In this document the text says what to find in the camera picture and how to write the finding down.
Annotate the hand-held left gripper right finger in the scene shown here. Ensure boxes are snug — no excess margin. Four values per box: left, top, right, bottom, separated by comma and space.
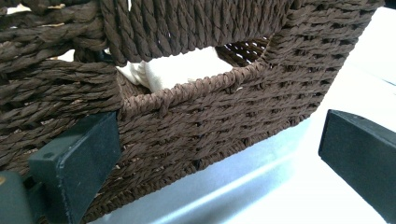
318, 108, 396, 223

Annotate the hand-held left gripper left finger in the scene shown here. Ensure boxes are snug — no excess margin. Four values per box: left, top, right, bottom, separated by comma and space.
27, 111, 121, 224

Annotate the cream cloth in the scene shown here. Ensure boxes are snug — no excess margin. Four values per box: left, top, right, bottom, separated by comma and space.
57, 46, 234, 93

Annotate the brown woven basket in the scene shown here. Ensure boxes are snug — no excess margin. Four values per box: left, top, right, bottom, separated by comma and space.
0, 0, 386, 224

